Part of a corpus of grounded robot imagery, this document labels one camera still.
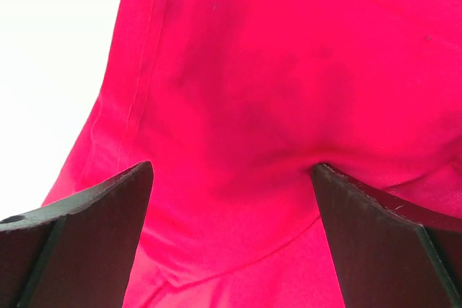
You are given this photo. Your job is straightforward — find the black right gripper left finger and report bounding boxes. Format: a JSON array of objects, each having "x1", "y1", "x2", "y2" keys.
[{"x1": 1, "y1": 162, "x2": 153, "y2": 307}]

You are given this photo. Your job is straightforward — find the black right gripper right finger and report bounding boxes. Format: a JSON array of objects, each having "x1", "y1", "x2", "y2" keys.
[{"x1": 311, "y1": 164, "x2": 461, "y2": 307}]

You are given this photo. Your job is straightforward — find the pink t shirt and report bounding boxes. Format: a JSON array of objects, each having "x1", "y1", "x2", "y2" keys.
[{"x1": 46, "y1": 0, "x2": 461, "y2": 307}]

